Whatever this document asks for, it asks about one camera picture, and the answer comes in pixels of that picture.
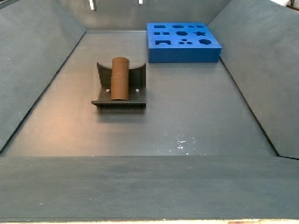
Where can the dark grey cradle stand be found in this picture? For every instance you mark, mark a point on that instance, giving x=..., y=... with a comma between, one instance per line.
x=137, y=88

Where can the blue foam shape-sorter block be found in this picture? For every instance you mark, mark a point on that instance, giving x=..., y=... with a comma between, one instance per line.
x=182, y=43

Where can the brown wooden cylinder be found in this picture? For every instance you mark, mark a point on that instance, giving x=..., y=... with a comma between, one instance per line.
x=120, y=79

